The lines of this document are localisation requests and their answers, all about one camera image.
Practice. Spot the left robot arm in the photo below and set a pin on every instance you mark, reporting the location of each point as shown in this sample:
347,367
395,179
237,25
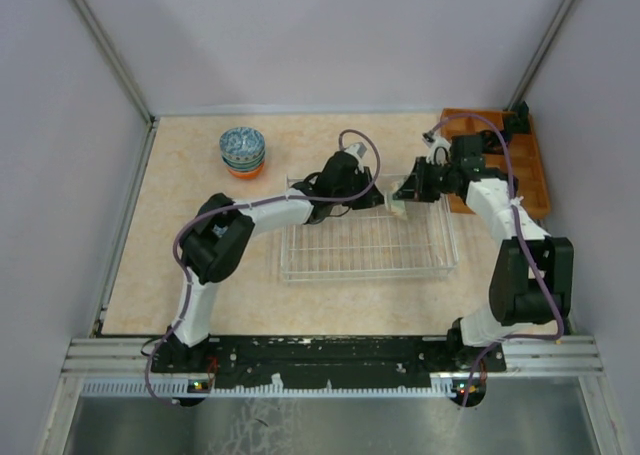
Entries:
210,248

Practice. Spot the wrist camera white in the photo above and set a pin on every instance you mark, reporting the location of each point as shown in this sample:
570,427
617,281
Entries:
438,148
357,150

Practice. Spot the white wire dish rack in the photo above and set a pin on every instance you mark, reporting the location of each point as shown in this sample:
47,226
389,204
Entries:
372,244

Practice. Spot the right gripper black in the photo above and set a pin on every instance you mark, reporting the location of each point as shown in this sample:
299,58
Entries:
414,188

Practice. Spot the top blue stacked bowl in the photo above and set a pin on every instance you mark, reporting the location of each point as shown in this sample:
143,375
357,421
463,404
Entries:
242,144

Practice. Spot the wooden compartment tray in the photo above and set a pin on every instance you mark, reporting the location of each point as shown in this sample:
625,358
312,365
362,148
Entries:
524,154

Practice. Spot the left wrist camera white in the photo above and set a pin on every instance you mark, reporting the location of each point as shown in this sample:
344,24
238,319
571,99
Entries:
357,150

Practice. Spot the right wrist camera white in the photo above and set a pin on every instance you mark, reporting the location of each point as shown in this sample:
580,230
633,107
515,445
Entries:
438,148

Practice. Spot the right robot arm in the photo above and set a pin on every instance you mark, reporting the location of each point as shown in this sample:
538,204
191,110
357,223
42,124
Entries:
532,280

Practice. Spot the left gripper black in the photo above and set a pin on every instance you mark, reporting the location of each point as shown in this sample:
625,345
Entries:
372,197

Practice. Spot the black object tray centre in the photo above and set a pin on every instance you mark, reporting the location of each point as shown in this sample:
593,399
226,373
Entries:
493,144

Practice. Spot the orange bottom stacked bowl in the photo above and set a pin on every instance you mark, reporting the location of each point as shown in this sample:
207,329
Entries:
246,174

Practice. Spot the black object tray corner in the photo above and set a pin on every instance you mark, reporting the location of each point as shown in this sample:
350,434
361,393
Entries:
517,119

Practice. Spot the yellow floral bowl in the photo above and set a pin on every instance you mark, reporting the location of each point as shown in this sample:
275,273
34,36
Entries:
396,207

